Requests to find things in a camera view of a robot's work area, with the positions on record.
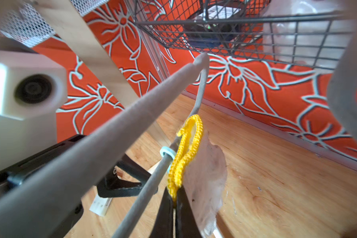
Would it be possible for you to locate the mint clothespin clip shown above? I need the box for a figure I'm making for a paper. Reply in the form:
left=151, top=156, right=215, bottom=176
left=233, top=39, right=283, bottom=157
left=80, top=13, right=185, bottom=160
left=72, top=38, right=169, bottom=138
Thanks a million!
left=160, top=146, right=177, bottom=173

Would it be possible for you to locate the black wire basket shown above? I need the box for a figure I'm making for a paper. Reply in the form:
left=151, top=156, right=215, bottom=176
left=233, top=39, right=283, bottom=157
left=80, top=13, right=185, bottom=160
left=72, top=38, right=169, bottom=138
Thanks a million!
left=129, top=1, right=357, bottom=71

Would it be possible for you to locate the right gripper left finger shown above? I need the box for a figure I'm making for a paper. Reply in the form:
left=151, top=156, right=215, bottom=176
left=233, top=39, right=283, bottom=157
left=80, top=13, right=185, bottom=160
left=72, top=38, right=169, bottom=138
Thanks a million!
left=149, top=188, right=174, bottom=238

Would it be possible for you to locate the blue dotted glove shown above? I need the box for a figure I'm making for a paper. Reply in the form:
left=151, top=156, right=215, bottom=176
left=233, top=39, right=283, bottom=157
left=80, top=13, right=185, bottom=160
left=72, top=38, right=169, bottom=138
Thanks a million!
left=167, top=115, right=227, bottom=238

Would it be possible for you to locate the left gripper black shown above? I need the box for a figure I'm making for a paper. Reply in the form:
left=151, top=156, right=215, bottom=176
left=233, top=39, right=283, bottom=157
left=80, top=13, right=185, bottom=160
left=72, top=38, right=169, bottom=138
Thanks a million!
left=0, top=134, right=87, bottom=238

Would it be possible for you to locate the grey clip hanger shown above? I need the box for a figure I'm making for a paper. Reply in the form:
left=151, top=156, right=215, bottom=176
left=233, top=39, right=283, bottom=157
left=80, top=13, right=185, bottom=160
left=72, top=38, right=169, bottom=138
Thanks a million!
left=0, top=35, right=357, bottom=238

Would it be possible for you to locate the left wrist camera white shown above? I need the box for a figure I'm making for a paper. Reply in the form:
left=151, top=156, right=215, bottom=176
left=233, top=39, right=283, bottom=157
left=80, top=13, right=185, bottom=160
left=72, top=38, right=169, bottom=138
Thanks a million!
left=0, top=50, right=67, bottom=171

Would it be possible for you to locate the wooden drying rack stand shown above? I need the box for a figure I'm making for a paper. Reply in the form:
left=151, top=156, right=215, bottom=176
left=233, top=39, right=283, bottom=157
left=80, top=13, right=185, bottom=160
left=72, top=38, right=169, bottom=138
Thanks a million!
left=26, top=0, right=173, bottom=149

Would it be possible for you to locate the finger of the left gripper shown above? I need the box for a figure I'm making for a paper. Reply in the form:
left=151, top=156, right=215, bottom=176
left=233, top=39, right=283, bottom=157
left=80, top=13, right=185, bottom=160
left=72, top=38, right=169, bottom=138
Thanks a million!
left=96, top=154, right=151, bottom=198

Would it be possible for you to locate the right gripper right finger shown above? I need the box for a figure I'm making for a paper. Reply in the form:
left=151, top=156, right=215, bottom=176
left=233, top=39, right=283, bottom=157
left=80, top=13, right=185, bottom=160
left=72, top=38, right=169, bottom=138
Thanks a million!
left=175, top=186, right=202, bottom=238

